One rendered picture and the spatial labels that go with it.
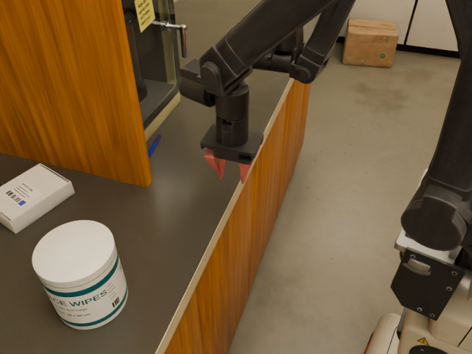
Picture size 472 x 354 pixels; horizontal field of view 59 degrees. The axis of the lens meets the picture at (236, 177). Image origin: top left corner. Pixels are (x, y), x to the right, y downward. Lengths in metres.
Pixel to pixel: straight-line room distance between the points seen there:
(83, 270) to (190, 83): 0.35
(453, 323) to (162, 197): 0.67
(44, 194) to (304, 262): 1.36
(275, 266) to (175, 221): 1.15
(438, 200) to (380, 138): 2.40
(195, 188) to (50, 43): 0.44
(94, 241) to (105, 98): 0.33
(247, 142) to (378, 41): 3.06
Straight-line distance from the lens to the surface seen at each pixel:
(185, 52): 1.20
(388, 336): 1.62
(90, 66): 0.91
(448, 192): 0.56
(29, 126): 1.14
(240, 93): 0.68
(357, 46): 3.75
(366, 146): 2.84
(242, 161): 0.74
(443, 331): 0.99
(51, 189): 1.05
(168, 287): 0.85
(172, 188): 1.03
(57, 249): 0.76
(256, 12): 0.56
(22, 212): 1.02
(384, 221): 2.35
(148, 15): 1.10
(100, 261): 0.72
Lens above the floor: 1.63
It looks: 41 degrees down
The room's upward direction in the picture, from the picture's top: straight up
